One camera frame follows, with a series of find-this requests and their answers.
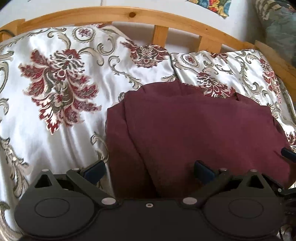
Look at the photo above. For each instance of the plastic-wrapped bedding bundle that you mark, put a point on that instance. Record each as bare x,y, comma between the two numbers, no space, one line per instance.
279,30

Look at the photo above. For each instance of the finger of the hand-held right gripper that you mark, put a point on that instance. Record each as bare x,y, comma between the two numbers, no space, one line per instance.
289,154

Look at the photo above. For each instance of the maroon long-sleeve sweater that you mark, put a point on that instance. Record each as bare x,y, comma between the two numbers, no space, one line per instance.
185,134

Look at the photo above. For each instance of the wooden bed frame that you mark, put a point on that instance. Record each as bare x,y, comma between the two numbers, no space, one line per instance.
138,15

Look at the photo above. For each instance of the white floral satin blanket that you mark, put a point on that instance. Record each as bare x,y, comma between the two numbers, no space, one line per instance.
57,104

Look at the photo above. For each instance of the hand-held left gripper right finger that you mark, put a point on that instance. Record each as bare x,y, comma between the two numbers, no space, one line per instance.
203,171

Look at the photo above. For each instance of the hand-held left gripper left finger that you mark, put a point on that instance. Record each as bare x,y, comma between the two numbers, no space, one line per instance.
95,172

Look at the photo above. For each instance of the yellow flowery wall poster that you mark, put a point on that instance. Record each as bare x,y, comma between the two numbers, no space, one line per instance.
215,5

